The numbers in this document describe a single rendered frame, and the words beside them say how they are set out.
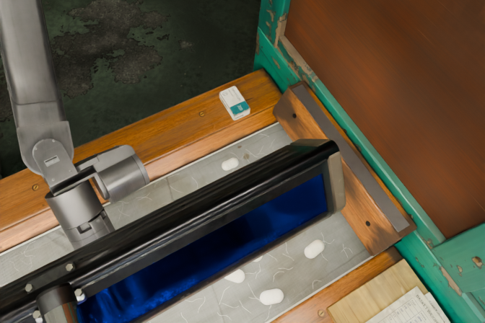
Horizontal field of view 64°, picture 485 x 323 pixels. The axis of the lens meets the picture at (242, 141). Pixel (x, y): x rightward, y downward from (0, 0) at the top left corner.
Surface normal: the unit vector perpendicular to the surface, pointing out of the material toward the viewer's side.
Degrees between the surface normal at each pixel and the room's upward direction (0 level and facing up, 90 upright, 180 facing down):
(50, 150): 38
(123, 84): 0
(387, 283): 0
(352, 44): 90
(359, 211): 66
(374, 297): 0
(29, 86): 29
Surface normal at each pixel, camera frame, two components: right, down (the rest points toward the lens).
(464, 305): -0.87, 0.41
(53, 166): 0.51, -0.01
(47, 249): 0.04, -0.47
